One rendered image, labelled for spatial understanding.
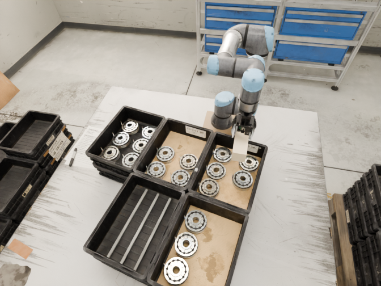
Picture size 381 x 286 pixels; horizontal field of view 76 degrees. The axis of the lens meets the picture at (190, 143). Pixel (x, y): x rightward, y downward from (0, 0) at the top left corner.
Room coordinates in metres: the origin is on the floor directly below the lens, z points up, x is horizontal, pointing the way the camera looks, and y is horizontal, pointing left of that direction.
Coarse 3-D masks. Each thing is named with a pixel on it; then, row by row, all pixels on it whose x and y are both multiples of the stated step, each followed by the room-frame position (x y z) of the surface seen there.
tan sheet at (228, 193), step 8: (232, 168) 0.69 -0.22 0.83; (224, 184) 0.59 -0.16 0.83; (232, 184) 0.59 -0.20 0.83; (224, 192) 0.55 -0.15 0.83; (232, 192) 0.55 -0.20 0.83; (240, 192) 0.54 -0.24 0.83; (248, 192) 0.54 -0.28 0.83; (224, 200) 0.51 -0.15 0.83; (232, 200) 0.50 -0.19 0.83; (240, 200) 0.50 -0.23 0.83; (248, 200) 0.50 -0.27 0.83
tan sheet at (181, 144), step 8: (168, 136) 0.94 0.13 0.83; (176, 136) 0.94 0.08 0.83; (184, 136) 0.93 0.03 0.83; (168, 144) 0.88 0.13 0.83; (176, 144) 0.88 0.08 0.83; (184, 144) 0.87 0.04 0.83; (192, 144) 0.87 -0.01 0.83; (200, 144) 0.87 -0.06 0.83; (176, 152) 0.82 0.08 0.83; (184, 152) 0.82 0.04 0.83; (192, 152) 0.81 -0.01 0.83; (200, 152) 0.81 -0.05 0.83; (176, 160) 0.76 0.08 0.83; (168, 168) 0.72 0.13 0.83; (176, 168) 0.71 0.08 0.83; (168, 176) 0.66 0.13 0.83
